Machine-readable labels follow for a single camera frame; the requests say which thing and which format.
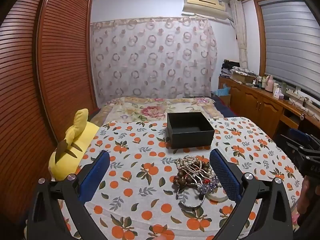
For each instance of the pink tissue box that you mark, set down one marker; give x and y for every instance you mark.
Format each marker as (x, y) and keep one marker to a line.
(278, 94)

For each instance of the orange fruit print cloth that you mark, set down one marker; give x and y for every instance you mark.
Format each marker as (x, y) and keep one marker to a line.
(140, 180)

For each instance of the navy bed sheet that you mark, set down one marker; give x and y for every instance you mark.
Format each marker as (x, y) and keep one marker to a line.
(225, 107)

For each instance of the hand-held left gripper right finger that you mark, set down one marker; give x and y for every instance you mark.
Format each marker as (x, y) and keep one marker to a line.
(223, 173)

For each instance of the stack of folded clothes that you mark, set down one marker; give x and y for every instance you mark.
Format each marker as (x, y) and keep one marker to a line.
(228, 68)

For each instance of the floral blanket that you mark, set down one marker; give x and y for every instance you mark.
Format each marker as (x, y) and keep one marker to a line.
(140, 110)

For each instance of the person's right hand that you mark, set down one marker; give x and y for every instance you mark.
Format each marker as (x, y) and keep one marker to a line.
(306, 197)

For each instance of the grey window blind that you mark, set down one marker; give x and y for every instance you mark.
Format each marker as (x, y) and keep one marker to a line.
(292, 45)

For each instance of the pink kettle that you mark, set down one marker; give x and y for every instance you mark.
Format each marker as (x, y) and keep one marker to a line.
(269, 83)

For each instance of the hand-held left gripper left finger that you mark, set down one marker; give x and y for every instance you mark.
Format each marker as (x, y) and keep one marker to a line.
(97, 172)

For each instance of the black box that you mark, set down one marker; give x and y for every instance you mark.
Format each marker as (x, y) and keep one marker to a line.
(190, 137)

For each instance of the blue tissue pack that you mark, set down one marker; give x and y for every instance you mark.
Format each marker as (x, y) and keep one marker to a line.
(222, 90)

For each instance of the cardboard box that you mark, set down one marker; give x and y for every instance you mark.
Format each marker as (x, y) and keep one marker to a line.
(241, 77)

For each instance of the wall air conditioner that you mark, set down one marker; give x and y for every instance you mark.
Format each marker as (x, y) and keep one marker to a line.
(206, 3)

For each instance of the wooden cabinet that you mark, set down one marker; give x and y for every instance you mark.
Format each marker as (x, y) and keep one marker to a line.
(260, 105)

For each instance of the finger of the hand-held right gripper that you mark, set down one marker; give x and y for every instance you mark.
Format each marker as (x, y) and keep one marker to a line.
(300, 133)
(292, 147)

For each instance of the yellow plush toy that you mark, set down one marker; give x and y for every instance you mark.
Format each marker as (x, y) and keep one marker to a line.
(75, 145)

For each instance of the pale green jade bangle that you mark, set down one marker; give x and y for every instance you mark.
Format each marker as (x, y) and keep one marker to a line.
(220, 199)

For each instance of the white lace curtain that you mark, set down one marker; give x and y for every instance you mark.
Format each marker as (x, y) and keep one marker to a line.
(240, 35)

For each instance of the white power strip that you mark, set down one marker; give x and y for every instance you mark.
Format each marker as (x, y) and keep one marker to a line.
(293, 92)

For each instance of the circle pattern curtain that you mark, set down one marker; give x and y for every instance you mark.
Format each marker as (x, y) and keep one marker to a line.
(152, 60)

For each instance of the brown louvered wardrobe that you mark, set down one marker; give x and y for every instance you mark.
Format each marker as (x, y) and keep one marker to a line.
(37, 80)

